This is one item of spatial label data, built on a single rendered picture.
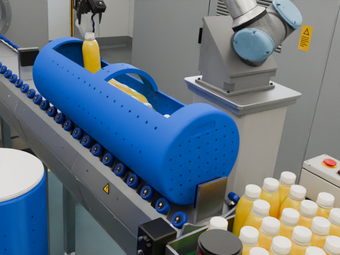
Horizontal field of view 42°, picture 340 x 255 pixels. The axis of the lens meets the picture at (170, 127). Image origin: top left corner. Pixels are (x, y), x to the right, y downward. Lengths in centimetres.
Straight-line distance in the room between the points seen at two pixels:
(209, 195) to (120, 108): 35
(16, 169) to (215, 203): 54
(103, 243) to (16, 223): 147
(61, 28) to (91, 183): 506
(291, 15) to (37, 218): 97
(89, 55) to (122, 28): 514
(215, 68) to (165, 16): 231
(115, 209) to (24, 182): 34
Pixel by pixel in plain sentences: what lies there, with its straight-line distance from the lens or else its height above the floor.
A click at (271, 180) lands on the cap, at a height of 108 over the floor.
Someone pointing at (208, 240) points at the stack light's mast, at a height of 126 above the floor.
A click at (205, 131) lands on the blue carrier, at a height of 118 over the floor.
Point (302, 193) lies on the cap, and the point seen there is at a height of 108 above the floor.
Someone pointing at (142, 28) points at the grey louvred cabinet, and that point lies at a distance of 415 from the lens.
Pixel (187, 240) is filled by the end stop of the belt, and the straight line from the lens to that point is 111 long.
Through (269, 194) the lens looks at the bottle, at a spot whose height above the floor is 106.
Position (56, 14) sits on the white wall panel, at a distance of 639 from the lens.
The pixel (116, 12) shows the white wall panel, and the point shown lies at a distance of 678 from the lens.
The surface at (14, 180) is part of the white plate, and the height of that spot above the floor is 104.
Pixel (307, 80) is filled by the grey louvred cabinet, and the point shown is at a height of 91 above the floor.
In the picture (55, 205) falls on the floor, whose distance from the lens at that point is 294.
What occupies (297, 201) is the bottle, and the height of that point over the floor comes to 106.
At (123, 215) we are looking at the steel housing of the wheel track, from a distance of 137.
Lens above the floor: 164
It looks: 24 degrees down
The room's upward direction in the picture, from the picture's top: 5 degrees clockwise
